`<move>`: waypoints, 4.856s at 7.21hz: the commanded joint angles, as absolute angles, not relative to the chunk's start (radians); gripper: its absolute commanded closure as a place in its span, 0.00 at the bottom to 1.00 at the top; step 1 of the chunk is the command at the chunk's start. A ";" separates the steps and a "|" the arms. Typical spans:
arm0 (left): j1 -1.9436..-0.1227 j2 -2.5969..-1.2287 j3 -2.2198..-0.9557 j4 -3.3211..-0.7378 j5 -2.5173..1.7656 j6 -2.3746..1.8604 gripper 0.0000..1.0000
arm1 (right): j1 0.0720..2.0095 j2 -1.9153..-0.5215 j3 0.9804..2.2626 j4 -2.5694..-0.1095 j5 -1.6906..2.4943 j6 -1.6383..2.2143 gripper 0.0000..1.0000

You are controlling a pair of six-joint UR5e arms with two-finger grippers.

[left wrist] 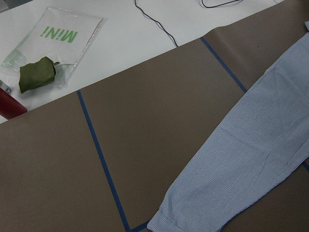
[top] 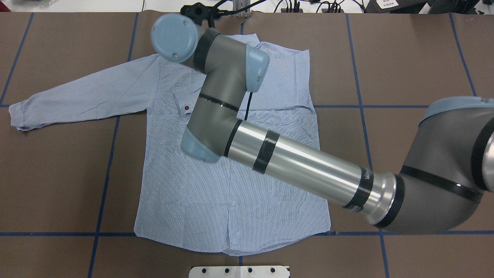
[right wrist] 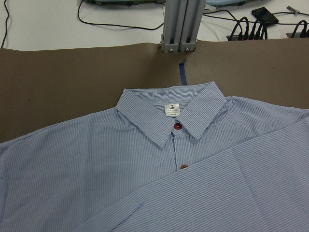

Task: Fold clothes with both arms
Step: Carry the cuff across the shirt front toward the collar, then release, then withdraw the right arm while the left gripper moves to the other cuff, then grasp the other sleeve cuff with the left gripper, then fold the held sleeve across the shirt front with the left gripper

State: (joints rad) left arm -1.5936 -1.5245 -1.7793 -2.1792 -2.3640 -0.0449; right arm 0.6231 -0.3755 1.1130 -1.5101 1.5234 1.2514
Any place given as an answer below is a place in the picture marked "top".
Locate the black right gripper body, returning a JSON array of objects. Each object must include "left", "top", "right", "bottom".
[{"left": 181, "top": 2, "right": 224, "bottom": 22}]

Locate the light blue striped shirt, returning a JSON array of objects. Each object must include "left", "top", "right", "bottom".
[{"left": 9, "top": 54, "right": 331, "bottom": 256}]

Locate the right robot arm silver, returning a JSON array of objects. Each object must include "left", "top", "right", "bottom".
[{"left": 151, "top": 14, "right": 494, "bottom": 235}]

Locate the grey USB hub left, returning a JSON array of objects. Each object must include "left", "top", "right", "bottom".
[{"left": 276, "top": 0, "right": 303, "bottom": 14}]

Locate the grey usb hub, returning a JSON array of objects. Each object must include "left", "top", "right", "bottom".
[
  {"left": 276, "top": 0, "right": 303, "bottom": 14},
  {"left": 316, "top": 0, "right": 344, "bottom": 14}
]

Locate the grey USB hub right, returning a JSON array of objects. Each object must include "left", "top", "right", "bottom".
[{"left": 316, "top": 0, "right": 344, "bottom": 14}]

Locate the black box with label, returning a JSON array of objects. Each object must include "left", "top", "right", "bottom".
[{"left": 364, "top": 0, "right": 428, "bottom": 14}]

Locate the grey aluminium frame post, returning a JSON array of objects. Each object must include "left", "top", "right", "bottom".
[{"left": 232, "top": 0, "right": 251, "bottom": 18}]

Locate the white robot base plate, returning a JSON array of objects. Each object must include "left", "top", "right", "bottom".
[{"left": 188, "top": 265, "right": 291, "bottom": 278}]

